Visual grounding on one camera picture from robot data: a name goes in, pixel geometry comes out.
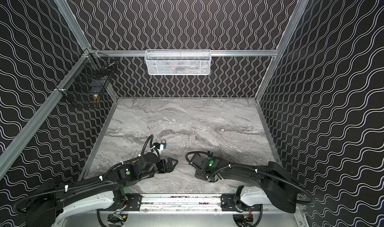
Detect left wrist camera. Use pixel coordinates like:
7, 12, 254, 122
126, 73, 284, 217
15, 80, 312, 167
152, 143, 164, 154

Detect brass padlock in basket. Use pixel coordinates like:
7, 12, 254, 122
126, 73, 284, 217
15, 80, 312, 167
93, 94, 100, 105

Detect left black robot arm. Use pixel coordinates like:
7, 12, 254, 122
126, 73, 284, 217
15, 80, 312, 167
12, 135, 179, 227

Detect white wire mesh basket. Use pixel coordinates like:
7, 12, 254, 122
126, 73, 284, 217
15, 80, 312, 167
145, 49, 212, 75

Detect blue padlock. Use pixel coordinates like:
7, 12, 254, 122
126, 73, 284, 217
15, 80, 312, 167
161, 140, 167, 149

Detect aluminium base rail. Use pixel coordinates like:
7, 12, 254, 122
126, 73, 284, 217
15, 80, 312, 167
59, 192, 304, 215

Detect black wire basket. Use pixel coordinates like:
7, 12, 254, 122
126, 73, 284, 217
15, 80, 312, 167
58, 49, 118, 109

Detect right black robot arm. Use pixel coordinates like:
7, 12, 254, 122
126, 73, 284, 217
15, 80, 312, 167
185, 151, 316, 213

